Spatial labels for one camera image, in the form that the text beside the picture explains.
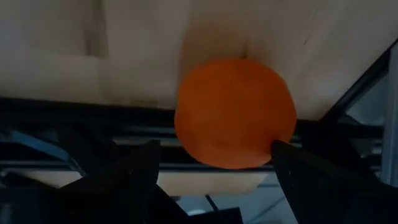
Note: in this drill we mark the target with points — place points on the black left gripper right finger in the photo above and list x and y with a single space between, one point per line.
326 199

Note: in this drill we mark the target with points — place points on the orange fruit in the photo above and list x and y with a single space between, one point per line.
233 112

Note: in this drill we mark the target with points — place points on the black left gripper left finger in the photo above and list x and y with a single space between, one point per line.
118 193

